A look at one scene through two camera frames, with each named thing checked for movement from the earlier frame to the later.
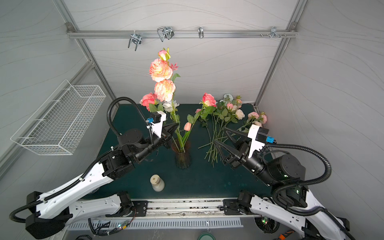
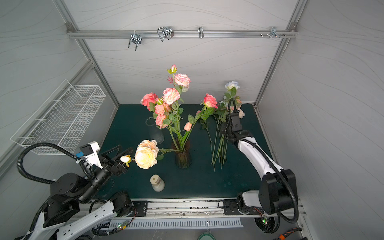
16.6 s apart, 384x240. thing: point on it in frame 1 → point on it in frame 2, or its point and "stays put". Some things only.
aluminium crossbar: x=153 y=34 stays put
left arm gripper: x=165 y=137 → x=117 y=171
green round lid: x=207 y=236 stays put
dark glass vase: x=181 y=147 stays put
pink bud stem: x=187 y=127 stays put
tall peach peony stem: x=162 y=71 → x=147 y=154
